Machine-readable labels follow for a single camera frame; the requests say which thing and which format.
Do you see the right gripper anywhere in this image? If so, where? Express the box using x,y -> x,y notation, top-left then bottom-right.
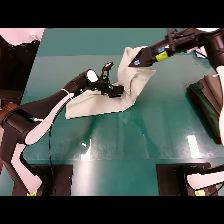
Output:
128,45 -> 159,69

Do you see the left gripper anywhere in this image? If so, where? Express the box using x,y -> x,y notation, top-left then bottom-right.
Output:
97,79 -> 125,99

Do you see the white shirt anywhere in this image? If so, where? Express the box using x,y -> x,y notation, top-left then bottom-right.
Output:
64,45 -> 157,120

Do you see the dark green garment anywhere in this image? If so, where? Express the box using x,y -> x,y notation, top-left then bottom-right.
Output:
188,81 -> 223,145

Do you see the brown garment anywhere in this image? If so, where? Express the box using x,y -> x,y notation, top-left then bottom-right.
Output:
202,73 -> 224,116

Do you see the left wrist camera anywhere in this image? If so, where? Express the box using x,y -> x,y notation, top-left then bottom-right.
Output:
100,61 -> 115,82

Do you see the black cable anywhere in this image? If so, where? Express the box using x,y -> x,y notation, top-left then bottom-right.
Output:
47,128 -> 56,197

